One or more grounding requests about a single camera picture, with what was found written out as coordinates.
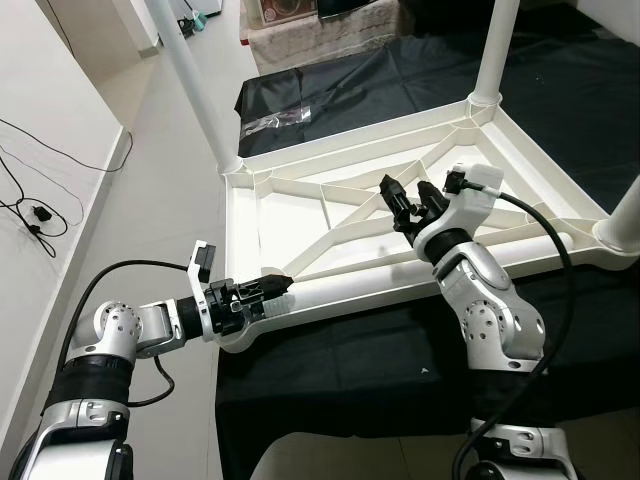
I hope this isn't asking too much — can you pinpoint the white plastic table leg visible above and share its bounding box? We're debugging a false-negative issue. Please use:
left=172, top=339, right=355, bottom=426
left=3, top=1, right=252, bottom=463
left=262, top=240, right=616, bottom=316
left=592, top=180, right=640, bottom=253
left=148, top=0, right=244, bottom=173
left=470, top=0, right=521, bottom=106

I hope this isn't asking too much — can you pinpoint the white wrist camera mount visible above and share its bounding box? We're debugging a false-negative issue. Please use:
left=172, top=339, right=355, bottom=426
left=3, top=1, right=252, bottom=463
left=186, top=240, right=219, bottom=343
left=415, top=165, right=503, bottom=251

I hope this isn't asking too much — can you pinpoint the thin grey wall cable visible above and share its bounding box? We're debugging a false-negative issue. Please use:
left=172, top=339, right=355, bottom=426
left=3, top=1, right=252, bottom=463
left=0, top=115, right=134, bottom=176

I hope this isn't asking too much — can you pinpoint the small clear tape patch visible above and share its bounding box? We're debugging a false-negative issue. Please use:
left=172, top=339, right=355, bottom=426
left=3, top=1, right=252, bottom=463
left=245, top=105, right=326, bottom=136

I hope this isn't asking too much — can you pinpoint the thin black adapter cable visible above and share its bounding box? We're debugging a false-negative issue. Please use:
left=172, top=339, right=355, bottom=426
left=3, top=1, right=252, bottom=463
left=0, top=150, right=69, bottom=259

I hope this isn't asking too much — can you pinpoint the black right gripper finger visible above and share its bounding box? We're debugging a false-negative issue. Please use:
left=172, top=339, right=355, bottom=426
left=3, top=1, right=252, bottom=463
left=417, top=180, right=453, bottom=221
left=379, top=175, right=411, bottom=229

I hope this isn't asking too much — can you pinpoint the cream plastic table top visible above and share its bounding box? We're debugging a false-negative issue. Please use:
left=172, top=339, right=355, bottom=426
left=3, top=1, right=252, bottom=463
left=220, top=95, right=640, bottom=353

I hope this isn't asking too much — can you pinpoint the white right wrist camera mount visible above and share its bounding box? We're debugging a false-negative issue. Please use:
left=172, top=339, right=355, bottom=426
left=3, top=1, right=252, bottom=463
left=415, top=165, right=503, bottom=251

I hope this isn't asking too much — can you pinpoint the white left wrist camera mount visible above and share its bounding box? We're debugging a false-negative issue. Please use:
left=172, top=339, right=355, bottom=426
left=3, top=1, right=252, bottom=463
left=186, top=240, right=219, bottom=343

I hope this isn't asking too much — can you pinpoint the beige patterned bench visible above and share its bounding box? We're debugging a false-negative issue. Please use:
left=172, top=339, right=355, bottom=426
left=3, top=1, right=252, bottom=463
left=245, top=0, right=421, bottom=71

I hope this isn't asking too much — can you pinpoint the black tablecloth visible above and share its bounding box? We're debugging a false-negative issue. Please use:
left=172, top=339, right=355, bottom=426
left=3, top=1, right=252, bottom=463
left=215, top=20, right=640, bottom=480

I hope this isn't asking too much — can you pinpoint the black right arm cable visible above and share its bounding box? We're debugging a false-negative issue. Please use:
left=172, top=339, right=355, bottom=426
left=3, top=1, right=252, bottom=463
left=450, top=190, right=579, bottom=480

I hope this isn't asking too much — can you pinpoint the black plastic bag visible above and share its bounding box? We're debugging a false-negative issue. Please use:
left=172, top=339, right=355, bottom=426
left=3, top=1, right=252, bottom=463
left=318, top=0, right=401, bottom=21

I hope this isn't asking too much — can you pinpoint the dark floor mop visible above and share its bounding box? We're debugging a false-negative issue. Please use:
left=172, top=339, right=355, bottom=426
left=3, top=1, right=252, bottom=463
left=175, top=0, right=206, bottom=36

